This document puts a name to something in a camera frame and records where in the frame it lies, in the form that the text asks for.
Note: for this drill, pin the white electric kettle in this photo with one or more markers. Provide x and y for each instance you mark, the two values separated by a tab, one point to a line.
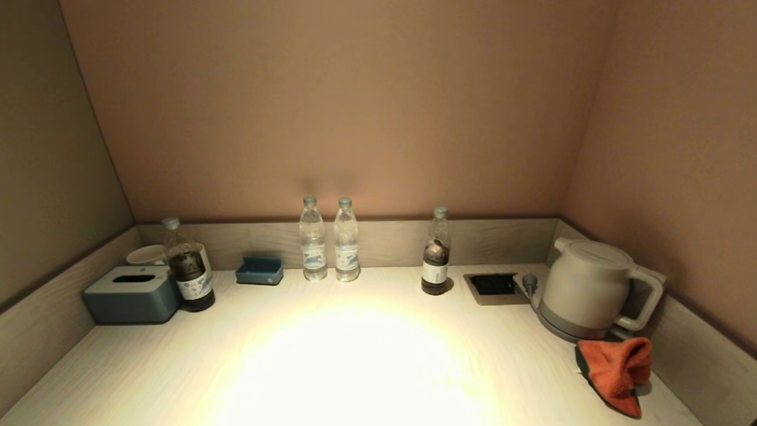
585	284

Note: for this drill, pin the slim dark drink bottle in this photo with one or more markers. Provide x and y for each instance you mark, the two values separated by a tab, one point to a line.
435	266

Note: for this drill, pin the grey kettle base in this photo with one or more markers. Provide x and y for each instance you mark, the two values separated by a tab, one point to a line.
559	330

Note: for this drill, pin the recessed black socket box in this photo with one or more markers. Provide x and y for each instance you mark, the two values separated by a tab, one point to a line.
494	285

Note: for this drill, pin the grey power plug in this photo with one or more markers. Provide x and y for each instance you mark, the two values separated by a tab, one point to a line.
529	283

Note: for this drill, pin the small blue tray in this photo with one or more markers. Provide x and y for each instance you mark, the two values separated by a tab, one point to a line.
259	273

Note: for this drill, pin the large dark drink bottle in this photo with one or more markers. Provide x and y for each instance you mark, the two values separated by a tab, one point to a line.
190	272

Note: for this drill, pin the orange microfibre cloth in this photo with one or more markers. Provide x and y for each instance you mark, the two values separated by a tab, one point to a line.
615	367

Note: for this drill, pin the white ceramic mug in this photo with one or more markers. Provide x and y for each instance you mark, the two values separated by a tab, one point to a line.
142	255

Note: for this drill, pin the blue-grey tissue box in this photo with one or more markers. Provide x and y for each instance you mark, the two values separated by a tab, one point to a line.
133	299

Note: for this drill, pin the clear water bottle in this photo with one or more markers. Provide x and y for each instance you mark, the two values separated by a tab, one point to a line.
313	248
346	248

